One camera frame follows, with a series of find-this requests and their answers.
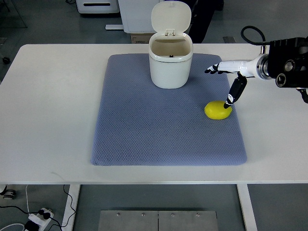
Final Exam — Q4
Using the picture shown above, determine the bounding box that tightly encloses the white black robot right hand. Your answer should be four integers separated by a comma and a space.
205, 55, 263, 109

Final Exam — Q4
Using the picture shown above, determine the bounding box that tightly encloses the yellow lemon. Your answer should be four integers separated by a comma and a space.
204, 101, 232, 120

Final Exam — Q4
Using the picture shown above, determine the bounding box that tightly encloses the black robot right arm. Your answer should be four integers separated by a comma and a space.
257, 37, 308, 103

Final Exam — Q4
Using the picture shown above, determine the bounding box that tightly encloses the white trash bin with lid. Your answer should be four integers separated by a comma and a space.
149, 0, 193, 89

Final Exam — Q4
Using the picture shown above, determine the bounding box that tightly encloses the cardboard box behind table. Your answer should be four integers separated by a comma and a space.
130, 33, 153, 44

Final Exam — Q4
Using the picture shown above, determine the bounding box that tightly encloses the white cabinet behind table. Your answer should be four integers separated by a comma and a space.
105, 0, 159, 34

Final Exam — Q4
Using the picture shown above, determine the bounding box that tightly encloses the right white table leg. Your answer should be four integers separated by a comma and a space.
237, 184, 257, 231

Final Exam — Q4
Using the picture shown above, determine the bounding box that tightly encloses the white appliance top left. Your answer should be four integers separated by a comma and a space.
76, 0, 120, 14

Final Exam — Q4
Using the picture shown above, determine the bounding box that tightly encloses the metal floor plate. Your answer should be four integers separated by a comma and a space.
98, 210, 218, 231

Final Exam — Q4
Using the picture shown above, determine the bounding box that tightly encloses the black caster wheel left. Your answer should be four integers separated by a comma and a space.
2, 57, 11, 64

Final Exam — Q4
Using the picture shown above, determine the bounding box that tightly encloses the white power strip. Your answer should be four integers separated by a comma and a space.
25, 208, 54, 231

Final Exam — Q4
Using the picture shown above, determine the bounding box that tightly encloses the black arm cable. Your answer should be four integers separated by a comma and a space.
241, 26, 271, 46

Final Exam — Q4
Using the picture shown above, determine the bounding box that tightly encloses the black floor cable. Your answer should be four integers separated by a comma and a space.
0, 184, 77, 231

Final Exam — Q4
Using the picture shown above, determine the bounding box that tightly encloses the white floor cable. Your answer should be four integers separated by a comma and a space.
0, 185, 31, 231

